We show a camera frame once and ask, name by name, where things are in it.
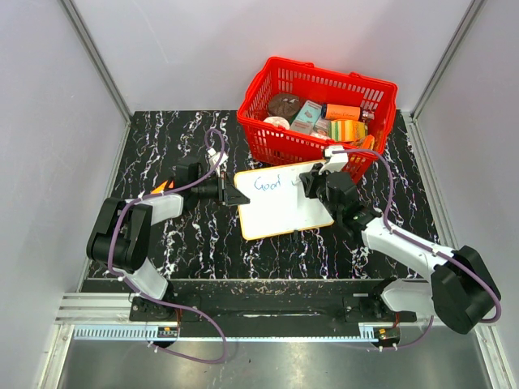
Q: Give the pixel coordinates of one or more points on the brown round chocolate item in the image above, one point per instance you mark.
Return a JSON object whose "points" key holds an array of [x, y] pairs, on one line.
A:
{"points": [[284, 105]]}

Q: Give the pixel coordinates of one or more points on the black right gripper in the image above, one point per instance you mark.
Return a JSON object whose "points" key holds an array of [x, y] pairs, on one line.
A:
{"points": [[313, 177]]}

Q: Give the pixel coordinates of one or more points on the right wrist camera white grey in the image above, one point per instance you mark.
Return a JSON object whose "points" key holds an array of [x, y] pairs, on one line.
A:
{"points": [[336, 158]]}

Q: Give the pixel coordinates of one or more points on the white board yellow frame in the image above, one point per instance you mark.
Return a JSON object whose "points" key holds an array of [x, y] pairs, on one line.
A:
{"points": [[278, 204]]}

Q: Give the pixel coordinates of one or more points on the pink white round item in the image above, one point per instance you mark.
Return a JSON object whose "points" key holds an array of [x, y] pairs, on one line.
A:
{"points": [[278, 122]]}

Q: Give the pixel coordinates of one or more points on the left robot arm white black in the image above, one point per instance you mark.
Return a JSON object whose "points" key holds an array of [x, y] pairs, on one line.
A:
{"points": [[121, 234]]}

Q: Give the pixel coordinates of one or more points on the orange green sponge pack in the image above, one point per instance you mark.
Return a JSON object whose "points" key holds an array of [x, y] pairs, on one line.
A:
{"points": [[164, 186]]}

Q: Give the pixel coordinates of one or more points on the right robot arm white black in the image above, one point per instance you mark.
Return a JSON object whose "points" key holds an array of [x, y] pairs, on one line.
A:
{"points": [[454, 285]]}

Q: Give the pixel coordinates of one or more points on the teal white small box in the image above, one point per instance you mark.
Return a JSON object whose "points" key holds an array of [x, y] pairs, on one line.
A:
{"points": [[306, 118]]}

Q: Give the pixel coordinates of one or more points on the red plastic shopping basket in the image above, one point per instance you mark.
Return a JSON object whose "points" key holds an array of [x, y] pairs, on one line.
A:
{"points": [[277, 146]]}

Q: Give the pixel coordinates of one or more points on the striped sponge pack in basket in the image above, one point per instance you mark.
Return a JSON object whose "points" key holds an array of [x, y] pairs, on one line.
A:
{"points": [[347, 130]]}

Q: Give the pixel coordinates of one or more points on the wrist camera white grey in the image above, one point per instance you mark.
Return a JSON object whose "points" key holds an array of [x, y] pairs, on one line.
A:
{"points": [[336, 158], [216, 160]]}

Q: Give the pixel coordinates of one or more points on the orange bottle blue cap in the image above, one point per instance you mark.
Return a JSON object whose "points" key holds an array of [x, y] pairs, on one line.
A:
{"points": [[340, 112]]}

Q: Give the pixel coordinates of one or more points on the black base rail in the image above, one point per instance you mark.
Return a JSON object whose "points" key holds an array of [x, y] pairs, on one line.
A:
{"points": [[271, 308]]}

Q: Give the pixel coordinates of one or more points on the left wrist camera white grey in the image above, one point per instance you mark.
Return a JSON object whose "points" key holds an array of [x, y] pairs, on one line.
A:
{"points": [[216, 160]]}

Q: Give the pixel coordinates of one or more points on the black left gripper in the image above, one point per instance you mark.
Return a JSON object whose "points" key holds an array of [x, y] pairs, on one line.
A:
{"points": [[228, 194]]}

